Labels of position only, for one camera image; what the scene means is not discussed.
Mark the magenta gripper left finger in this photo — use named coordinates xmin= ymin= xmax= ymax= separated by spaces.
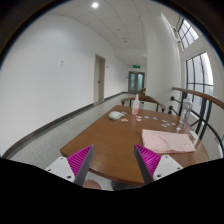
xmin=46 ymin=145 xmax=94 ymax=186

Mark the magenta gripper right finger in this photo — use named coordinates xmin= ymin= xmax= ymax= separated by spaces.
xmin=134 ymin=144 xmax=182 ymax=184

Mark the pink folded towel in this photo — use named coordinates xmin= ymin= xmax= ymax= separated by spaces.
xmin=142 ymin=129 xmax=195 ymax=154

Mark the white computer mouse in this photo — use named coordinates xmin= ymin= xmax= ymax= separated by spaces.
xmin=109 ymin=111 xmax=122 ymax=120

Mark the white spray bottle pink label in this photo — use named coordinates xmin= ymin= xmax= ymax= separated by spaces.
xmin=132 ymin=94 xmax=139 ymax=115

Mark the wooden chair behind table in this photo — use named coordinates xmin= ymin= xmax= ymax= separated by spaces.
xmin=121 ymin=95 xmax=166 ymax=112

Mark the clear plastic water bottle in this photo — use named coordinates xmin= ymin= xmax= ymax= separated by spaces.
xmin=180 ymin=97 xmax=193 ymax=126

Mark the white hallway door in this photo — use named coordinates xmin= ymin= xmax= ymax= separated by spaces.
xmin=94 ymin=55 xmax=105 ymax=105

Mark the wooden handrail with black balusters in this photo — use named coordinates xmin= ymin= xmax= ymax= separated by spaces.
xmin=168 ymin=87 xmax=224 ymax=158

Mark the glass double door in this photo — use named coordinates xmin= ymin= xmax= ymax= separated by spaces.
xmin=128 ymin=71 xmax=145 ymax=93

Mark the green exit sign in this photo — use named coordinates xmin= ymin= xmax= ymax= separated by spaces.
xmin=132 ymin=65 xmax=141 ymax=69

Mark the black framed tall window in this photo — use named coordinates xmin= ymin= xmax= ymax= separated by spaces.
xmin=186 ymin=52 xmax=213 ymax=134

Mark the upper skylight window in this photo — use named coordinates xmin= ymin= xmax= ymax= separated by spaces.
xmin=178 ymin=19 xmax=199 ymax=49

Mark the round ceiling light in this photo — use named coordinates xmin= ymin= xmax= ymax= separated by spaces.
xmin=92 ymin=2 xmax=99 ymax=8

